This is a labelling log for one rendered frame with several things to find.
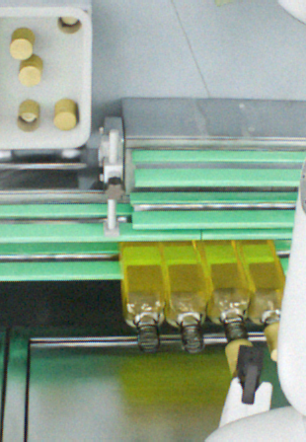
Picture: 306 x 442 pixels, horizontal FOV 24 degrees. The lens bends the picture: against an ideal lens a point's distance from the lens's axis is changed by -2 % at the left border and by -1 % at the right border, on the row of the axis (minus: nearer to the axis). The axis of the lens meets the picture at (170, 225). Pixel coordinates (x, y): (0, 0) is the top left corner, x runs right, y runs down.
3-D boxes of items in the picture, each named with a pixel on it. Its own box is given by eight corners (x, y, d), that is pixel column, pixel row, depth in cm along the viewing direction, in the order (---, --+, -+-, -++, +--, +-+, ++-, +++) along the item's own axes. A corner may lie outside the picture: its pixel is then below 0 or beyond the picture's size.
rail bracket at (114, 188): (100, 203, 109) (102, 257, 99) (101, 106, 99) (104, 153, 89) (119, 203, 109) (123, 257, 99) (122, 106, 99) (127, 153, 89)
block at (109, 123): (98, 168, 113) (99, 193, 108) (99, 115, 107) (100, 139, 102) (120, 167, 114) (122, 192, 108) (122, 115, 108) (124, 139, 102)
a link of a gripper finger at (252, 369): (246, 435, 79) (245, 418, 85) (259, 371, 79) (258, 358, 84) (235, 433, 79) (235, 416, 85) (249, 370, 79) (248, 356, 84)
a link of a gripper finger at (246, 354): (259, 392, 85) (263, 351, 90) (264, 374, 83) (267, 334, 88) (233, 387, 85) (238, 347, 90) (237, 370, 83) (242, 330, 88)
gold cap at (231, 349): (223, 357, 93) (228, 383, 90) (227, 338, 91) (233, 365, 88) (250, 356, 94) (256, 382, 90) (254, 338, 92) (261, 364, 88)
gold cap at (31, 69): (19, 53, 104) (17, 65, 101) (42, 53, 105) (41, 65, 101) (20, 74, 106) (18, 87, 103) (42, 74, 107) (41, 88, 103)
